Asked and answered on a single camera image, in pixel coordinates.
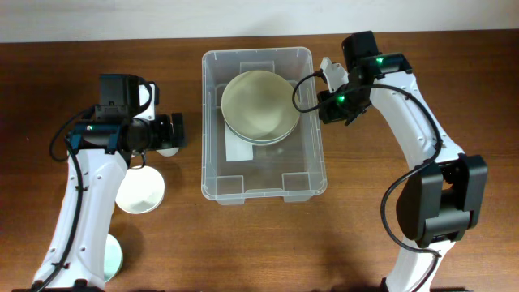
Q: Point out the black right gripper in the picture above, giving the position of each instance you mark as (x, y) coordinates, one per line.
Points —
(328, 112)

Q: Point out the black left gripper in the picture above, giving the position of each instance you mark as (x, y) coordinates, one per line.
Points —
(165, 138)

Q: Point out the grey cup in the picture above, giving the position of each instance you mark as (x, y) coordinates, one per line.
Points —
(168, 152)

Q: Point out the white small bowl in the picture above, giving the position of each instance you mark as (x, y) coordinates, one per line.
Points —
(141, 191)

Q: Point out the cream large bowl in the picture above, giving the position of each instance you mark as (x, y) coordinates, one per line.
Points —
(261, 142)

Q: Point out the beige large bowl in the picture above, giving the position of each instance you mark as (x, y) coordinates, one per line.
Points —
(259, 99)

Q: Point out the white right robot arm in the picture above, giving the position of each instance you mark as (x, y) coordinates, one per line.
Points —
(443, 189)

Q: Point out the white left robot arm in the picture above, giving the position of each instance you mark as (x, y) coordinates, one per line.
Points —
(100, 142)

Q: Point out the clear plastic storage container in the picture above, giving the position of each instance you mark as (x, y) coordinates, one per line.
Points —
(293, 169)

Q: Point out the white label sticker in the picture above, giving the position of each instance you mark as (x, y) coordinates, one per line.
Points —
(236, 149)

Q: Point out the mint small bowl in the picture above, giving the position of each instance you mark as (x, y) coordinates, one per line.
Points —
(113, 258)

